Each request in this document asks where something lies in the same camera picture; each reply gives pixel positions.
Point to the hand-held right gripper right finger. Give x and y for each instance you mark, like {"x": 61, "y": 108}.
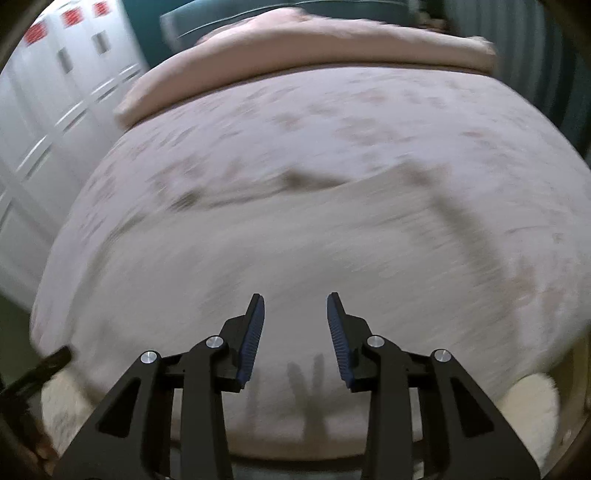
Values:
{"x": 339, "y": 339}

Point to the grey bed base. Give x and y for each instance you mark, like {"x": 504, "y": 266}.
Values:
{"x": 300, "y": 470}

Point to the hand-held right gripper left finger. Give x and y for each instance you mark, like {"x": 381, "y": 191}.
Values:
{"x": 251, "y": 339}

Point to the pink duvet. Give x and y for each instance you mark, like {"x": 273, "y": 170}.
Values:
{"x": 300, "y": 44}

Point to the cream knit sweater black hearts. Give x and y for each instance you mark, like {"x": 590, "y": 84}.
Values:
{"x": 295, "y": 240}

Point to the white panelled wardrobe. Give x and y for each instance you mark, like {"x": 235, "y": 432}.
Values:
{"x": 51, "y": 92}

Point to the grey curtain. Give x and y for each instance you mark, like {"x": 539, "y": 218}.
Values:
{"x": 531, "y": 69}

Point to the white fluffy rug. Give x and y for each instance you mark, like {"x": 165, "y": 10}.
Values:
{"x": 531, "y": 406}

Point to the bed with floral cover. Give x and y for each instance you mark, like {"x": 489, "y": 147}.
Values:
{"x": 286, "y": 115}

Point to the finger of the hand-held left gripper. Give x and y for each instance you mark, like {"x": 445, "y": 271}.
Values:
{"x": 44, "y": 367}

